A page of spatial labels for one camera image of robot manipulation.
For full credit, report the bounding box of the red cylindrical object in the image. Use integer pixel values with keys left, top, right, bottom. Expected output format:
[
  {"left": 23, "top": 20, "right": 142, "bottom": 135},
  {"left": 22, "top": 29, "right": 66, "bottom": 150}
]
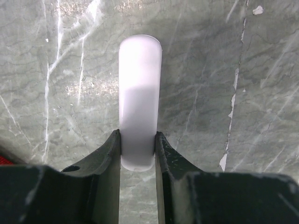
[{"left": 0, "top": 146, "right": 25, "bottom": 165}]

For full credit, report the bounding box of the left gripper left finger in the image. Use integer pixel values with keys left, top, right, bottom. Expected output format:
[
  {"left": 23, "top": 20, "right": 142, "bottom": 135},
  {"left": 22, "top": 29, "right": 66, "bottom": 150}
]
[{"left": 0, "top": 130, "right": 121, "bottom": 224}]

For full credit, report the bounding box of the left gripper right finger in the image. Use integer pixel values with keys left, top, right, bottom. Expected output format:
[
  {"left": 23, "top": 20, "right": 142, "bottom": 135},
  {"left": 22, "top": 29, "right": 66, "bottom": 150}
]
[{"left": 155, "top": 132, "right": 299, "bottom": 224}]

